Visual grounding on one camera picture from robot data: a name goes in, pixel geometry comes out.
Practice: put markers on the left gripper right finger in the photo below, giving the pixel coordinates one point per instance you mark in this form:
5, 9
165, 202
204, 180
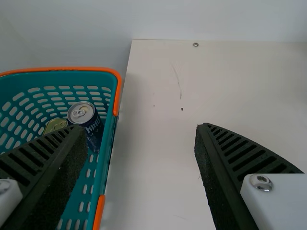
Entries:
225, 177

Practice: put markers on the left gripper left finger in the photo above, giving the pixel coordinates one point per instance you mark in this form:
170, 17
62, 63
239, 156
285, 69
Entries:
48, 172

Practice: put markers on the teal shopping basket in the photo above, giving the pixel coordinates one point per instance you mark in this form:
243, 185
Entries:
28, 100

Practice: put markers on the rectangular gold-lidded tin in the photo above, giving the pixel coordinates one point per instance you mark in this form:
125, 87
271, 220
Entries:
56, 124

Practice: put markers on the dark blue drink can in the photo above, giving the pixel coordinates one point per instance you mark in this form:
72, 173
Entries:
91, 124

